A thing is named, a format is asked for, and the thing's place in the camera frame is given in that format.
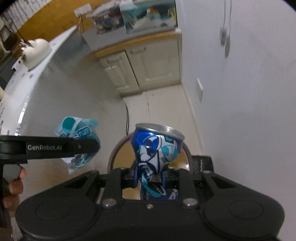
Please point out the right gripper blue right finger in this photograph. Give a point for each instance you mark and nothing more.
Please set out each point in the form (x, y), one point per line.
(163, 176)

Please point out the white wall socket plate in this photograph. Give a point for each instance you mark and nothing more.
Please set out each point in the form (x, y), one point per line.
(199, 90)

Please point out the left human hand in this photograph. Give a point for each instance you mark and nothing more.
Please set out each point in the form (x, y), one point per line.
(12, 201)

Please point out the black woven bag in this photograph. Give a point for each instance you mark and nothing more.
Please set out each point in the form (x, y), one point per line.
(201, 163)

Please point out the teal clear plastic wrapper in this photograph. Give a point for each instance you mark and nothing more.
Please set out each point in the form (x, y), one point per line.
(79, 129)

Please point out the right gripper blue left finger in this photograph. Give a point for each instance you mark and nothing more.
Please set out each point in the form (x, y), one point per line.
(135, 172)

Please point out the crushed blue soda can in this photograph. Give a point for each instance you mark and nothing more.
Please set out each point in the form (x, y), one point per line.
(155, 147)

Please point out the clear plastic storage box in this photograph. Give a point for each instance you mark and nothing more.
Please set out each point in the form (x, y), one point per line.
(106, 20)

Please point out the round brown-rimmed trash bin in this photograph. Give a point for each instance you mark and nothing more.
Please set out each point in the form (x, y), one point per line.
(123, 156)

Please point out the white cat-shaped teapot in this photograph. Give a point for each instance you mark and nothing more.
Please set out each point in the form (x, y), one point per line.
(34, 52)

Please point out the white wall power strip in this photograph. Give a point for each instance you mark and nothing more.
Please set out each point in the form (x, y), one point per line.
(82, 10)

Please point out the teal illustrated box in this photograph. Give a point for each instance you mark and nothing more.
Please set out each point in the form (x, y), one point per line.
(148, 15)

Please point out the cream lower cabinet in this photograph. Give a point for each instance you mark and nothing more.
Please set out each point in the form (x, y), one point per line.
(144, 67)

